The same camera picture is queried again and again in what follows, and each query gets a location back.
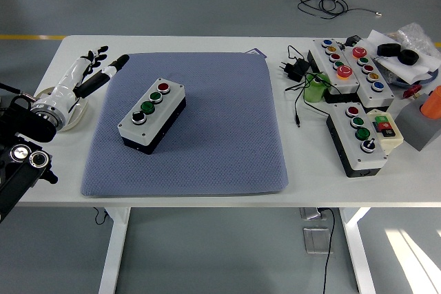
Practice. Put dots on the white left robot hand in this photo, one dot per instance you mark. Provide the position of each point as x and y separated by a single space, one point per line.
63 82

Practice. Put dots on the grey four-button control box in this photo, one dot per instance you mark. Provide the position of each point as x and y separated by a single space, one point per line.
370 161
151 125

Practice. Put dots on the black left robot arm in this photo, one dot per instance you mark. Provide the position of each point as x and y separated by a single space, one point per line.
34 125

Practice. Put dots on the grey five-button control box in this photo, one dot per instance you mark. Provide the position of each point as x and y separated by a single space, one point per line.
382 96
348 84

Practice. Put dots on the white oval dish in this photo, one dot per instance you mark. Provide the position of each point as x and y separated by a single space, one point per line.
78 118

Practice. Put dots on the grey-blue textured mat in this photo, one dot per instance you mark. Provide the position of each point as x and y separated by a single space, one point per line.
213 135

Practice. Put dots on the white table leg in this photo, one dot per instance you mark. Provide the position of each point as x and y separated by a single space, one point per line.
113 256
358 256

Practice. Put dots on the purple card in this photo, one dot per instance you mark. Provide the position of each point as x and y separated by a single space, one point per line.
260 53

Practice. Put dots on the black power adapter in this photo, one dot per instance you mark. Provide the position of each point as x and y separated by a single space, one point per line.
297 68

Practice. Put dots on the green plastic bottle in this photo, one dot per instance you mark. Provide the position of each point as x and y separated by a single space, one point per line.
313 92

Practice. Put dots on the metal floor socket plate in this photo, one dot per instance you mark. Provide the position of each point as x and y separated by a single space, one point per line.
317 240
308 214

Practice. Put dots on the small black device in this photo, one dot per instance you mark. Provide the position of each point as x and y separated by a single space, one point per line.
353 40

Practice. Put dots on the red knob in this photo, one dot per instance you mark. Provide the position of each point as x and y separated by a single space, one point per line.
411 92

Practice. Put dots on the white foam sheet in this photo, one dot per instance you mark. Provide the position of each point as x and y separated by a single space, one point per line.
413 70

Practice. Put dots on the grey wedge block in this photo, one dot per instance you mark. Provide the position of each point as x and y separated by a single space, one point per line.
413 125

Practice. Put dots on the clear bubble wrap bag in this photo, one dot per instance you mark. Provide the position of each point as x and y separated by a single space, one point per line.
413 34

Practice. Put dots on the blue-grey round plate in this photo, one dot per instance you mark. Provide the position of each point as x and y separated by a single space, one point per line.
432 77

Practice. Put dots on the orange cylinder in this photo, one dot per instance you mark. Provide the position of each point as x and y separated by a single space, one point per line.
432 106

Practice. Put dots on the cream three-button switch box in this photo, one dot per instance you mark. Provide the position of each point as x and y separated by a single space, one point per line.
394 140

